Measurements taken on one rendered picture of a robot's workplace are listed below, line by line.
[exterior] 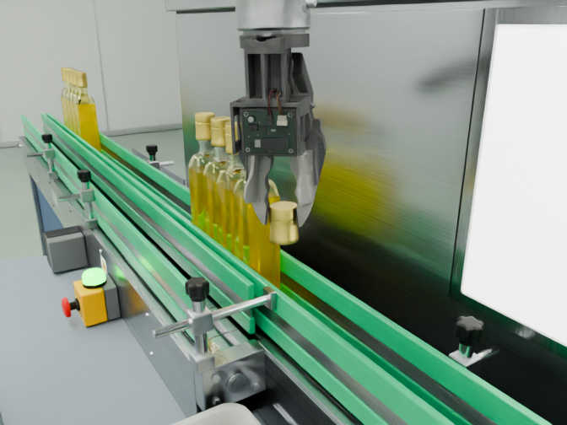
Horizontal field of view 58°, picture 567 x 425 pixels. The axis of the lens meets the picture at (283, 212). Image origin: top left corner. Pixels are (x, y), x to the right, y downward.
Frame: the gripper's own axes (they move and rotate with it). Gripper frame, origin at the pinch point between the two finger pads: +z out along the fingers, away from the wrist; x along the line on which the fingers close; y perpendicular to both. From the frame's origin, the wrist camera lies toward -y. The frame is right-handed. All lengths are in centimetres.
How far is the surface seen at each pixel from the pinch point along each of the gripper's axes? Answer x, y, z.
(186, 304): -14.8, -2.8, 15.5
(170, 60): -275, -576, 12
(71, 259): -61, -41, 29
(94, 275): -43, -23, 23
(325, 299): 3.9, -8.0, 15.7
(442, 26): 17.1, -8.1, -20.3
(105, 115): -340, -512, 73
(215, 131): -15.9, -21.7, -5.4
